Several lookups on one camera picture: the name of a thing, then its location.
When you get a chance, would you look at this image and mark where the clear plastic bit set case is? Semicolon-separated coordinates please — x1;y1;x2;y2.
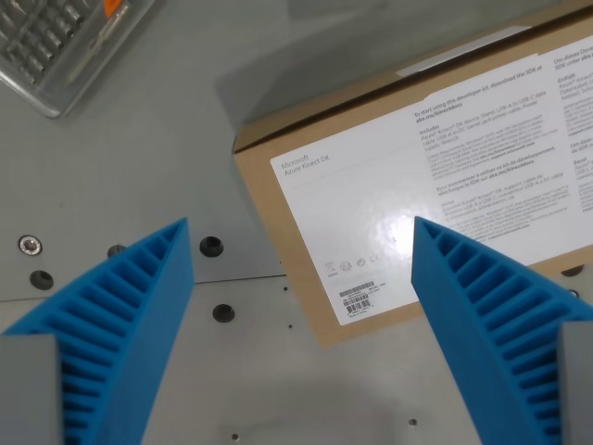
0;0;157;119

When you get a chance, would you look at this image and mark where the silver hex socket bolt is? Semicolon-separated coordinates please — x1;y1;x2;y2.
18;234;44;257

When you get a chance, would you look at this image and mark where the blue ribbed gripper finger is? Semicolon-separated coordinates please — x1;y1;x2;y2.
0;216;196;445
410;216;593;445

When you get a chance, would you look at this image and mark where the cardboard Azure Kinect box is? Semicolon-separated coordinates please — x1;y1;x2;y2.
232;6;593;350

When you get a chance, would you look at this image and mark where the orange handled screwdriver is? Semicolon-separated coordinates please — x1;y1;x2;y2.
88;0;132;51

